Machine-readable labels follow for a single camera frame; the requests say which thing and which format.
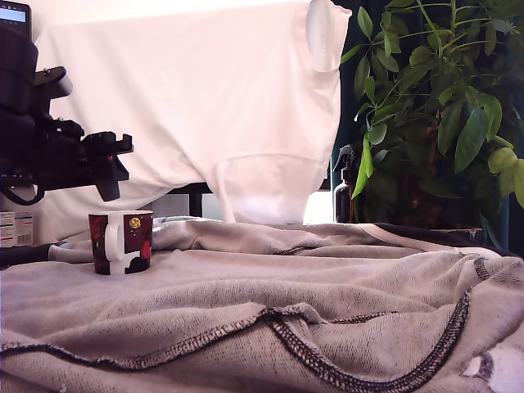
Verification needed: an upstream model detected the pale blue towel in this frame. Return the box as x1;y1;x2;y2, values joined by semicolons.
151;215;224;237

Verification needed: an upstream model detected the black monitor stand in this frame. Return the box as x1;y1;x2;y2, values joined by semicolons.
162;182;224;224

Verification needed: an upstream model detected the white labelled cardboard box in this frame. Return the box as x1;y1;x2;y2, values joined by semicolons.
0;210;36;249

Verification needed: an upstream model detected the white t-shirt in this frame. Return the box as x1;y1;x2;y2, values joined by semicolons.
30;0;354;246

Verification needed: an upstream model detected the black computer monitor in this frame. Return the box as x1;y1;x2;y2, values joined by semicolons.
0;0;34;190

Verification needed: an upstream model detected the grey knitted blanket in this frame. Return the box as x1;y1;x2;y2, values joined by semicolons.
0;220;524;393

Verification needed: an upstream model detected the black spray bottle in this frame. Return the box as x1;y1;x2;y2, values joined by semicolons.
332;145;358;224

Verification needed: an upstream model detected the green leafy house plant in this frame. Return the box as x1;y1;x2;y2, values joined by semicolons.
339;0;524;246

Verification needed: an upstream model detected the red coffee cup white handle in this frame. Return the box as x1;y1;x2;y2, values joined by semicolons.
88;210;156;276

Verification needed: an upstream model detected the black cable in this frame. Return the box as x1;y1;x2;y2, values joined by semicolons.
0;183;47;206

